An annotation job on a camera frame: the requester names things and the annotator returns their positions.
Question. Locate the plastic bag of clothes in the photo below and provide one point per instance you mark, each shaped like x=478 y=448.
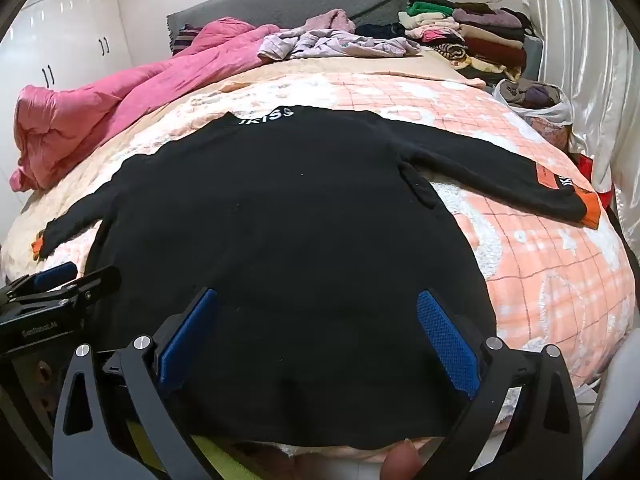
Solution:
x=525 y=97

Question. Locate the white wardrobe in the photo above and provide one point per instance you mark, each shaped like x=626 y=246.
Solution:
x=75 y=20

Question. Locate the dark striped garment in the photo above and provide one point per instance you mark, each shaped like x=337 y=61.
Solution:
x=185 y=37

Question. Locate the mauve fuzzy garment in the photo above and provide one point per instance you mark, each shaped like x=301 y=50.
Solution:
x=332 y=20

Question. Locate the orange white checked blanket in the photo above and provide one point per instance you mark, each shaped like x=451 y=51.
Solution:
x=525 y=260

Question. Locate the white satin curtain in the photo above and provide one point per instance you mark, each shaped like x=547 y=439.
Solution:
x=590 y=60

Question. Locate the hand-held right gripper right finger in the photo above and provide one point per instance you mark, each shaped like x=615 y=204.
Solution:
x=450 y=345

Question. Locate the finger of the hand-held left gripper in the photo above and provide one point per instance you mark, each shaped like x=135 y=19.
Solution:
x=95 y=282
x=52 y=275

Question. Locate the grey quilted headboard cover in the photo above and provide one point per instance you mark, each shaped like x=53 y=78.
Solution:
x=280 y=7

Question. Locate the person's right hand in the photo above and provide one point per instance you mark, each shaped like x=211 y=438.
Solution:
x=400 y=462

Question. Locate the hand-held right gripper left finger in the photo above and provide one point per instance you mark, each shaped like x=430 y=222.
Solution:
x=190 y=340

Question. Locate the pink duvet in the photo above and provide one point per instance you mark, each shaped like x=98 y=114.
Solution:
x=100 y=110

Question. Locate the stack of folded clothes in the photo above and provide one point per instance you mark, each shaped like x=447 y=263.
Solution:
x=480 y=35

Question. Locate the dark navy garment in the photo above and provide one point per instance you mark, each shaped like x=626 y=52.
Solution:
x=380 y=31

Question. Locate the black sweater with orange cuffs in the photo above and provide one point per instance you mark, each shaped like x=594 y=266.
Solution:
x=280 y=210

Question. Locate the yellow-green cloth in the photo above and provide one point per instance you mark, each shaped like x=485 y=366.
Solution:
x=205 y=452

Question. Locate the red bag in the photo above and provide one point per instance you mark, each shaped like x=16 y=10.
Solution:
x=587 y=170

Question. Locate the lilac crumpled pyjamas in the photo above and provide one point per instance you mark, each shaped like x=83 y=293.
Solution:
x=330 y=44

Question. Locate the grey cushion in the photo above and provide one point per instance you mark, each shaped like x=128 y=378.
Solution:
x=534 y=55

